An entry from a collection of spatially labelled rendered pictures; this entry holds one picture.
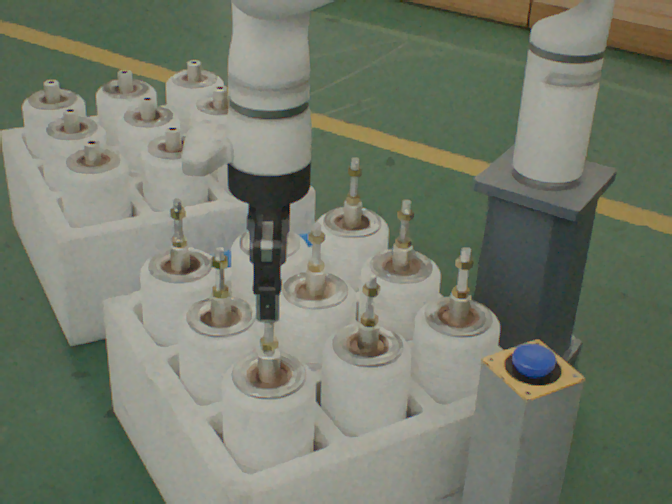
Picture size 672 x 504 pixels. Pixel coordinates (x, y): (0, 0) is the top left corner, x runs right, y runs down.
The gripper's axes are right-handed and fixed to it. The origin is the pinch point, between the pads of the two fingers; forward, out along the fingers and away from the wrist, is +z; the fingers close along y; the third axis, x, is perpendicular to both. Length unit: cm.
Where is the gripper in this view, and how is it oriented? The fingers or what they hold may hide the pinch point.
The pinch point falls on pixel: (268, 288)
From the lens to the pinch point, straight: 98.7
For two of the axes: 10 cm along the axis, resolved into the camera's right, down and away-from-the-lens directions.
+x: -10.0, -0.2, -0.4
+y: -0.3, -5.2, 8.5
